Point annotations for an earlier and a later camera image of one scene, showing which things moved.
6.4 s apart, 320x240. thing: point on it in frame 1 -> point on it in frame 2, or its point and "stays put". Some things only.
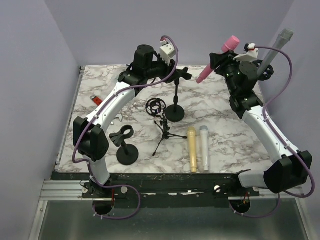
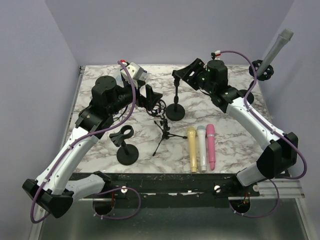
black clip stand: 127,154 stays put
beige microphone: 192,138 stays put
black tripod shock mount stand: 156,107 stays put
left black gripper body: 160,69 -> 140,100
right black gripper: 226,58 -> 197,66
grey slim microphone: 285,36 stays put
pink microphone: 230,44 -> 210,129
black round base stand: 176,113 stays put
